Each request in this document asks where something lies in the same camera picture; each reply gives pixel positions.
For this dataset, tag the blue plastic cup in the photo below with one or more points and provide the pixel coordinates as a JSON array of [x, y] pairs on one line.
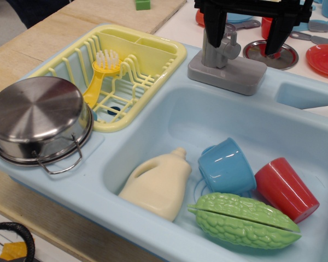
[[225, 168]]

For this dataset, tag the light blue toy sink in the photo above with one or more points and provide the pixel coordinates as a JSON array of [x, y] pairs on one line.
[[80, 211]]

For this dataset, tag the yellow dish brush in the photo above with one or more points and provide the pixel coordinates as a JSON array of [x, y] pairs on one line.
[[107, 64]]

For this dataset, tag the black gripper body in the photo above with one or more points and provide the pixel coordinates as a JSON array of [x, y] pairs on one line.
[[298, 11]]

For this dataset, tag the grey toy knife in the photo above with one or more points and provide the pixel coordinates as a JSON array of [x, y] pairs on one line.
[[302, 36]]

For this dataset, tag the grey toy spoon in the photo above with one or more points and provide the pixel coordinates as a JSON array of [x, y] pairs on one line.
[[242, 25]]

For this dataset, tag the red plastic cup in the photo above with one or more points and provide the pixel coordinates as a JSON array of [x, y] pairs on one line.
[[282, 187]]

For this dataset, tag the blue plastic plate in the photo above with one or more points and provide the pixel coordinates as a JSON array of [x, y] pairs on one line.
[[238, 18]]

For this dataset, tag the red plastic plate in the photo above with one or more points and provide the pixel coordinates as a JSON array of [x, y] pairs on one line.
[[317, 58]]

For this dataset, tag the yellow dish drying rack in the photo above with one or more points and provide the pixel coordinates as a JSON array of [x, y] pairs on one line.
[[147, 62]]

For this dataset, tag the stainless steel pot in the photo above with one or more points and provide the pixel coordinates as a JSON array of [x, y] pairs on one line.
[[43, 120]]

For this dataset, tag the green toy block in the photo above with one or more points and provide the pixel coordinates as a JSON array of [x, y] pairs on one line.
[[143, 4]]

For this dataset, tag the wooden board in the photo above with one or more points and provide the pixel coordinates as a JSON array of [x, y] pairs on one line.
[[85, 15]]

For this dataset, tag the grey toy spatula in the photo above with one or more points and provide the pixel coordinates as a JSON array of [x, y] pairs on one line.
[[317, 26]]

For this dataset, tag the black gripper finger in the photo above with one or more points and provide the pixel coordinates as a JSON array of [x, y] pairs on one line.
[[273, 46], [214, 27]]

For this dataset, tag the yellow tape piece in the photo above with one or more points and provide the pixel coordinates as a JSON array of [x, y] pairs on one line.
[[15, 250]]

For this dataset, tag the blue toy utensil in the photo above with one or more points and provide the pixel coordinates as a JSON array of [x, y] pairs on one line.
[[304, 26]]

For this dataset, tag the cream toy detergent bottle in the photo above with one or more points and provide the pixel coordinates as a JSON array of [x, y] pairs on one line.
[[158, 185]]

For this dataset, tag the steel pot lid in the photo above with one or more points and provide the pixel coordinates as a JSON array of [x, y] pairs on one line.
[[285, 59]]

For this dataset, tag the green toy bitter gourd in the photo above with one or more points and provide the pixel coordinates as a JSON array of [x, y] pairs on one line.
[[244, 221]]

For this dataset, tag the grey toy faucet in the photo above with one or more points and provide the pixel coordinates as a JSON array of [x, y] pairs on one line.
[[222, 67]]

